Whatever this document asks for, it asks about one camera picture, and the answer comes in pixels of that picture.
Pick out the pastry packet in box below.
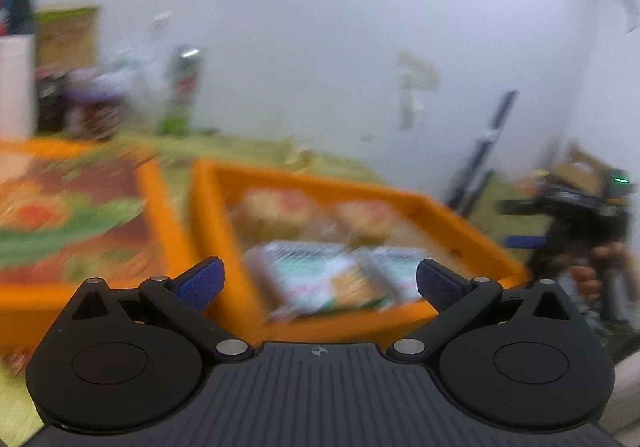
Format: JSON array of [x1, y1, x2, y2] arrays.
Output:
[[231, 188, 333, 242], [333, 200, 421, 248]]

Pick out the green beverage can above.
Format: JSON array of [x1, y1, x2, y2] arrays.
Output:
[[160, 45, 203, 136]]

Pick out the person's right hand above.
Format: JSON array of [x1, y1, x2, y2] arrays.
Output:
[[568, 241, 639, 303]]

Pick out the dark green bottle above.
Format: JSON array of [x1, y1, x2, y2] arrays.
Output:
[[9, 0, 36, 35]]

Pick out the clear plastic bag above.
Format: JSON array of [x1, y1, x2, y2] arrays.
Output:
[[102, 48, 168, 133]]

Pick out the green white biscuit packet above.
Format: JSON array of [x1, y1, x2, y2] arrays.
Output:
[[243, 240, 393, 320]]

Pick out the white paper cup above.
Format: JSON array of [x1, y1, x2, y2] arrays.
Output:
[[0, 35, 37, 140]]

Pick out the purple brown drink can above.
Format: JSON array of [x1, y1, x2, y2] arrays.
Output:
[[64, 68, 127, 142]]

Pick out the black metal stand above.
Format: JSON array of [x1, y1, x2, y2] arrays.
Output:
[[446, 90, 520, 214]]

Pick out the peeling tape on wall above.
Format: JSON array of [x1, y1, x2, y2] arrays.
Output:
[[398, 49, 440, 132]]

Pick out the orange gift box base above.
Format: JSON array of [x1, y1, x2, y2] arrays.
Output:
[[198, 172, 501, 346]]

